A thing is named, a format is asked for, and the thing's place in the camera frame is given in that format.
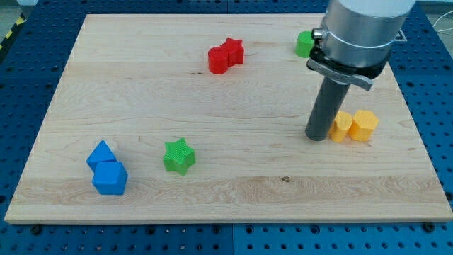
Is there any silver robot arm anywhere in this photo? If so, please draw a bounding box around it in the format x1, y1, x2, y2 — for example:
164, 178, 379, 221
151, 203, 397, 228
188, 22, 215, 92
307, 0, 415, 91

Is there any green star block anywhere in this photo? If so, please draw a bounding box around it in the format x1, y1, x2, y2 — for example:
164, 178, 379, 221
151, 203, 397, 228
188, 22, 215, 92
163, 138, 196, 176

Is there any red star block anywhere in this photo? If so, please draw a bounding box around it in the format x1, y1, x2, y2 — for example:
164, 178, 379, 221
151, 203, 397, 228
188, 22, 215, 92
220, 38, 244, 67

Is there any wooden board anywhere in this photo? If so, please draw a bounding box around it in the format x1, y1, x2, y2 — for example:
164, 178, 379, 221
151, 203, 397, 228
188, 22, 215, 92
5, 14, 452, 224

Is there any red cylinder block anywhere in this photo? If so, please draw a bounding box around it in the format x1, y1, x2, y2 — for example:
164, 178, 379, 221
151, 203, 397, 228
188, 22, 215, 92
208, 46, 229, 74

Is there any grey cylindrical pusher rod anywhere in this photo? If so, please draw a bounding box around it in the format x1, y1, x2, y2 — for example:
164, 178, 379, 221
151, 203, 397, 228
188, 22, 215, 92
305, 77, 350, 141

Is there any green cylinder block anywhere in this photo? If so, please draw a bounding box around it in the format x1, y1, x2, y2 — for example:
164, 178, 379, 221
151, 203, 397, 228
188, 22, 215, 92
294, 30, 314, 58

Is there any blue cube block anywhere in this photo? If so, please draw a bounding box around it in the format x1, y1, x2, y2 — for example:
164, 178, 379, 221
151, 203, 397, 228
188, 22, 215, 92
92, 161, 128, 196

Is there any blue triangle block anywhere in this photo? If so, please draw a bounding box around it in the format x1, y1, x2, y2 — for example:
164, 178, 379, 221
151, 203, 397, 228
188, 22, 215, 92
86, 140, 117, 172

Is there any yellow hexagon block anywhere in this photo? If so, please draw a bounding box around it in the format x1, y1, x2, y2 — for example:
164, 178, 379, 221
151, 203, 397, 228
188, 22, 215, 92
348, 110, 379, 142

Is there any white cable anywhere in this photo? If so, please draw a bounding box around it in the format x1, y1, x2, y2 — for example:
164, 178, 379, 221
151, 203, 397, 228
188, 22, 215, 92
432, 9, 453, 35

